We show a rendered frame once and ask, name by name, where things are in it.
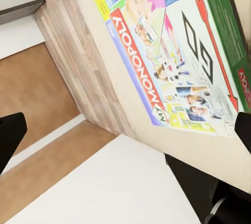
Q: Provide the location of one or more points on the board game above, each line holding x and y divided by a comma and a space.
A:
186, 59

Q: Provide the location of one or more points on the bed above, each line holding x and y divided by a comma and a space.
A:
221, 157

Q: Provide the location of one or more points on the sliding door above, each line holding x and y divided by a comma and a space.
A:
30, 83
31, 178

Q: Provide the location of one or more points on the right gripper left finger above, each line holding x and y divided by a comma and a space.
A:
12, 130

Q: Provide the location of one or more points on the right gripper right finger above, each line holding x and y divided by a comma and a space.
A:
243, 129

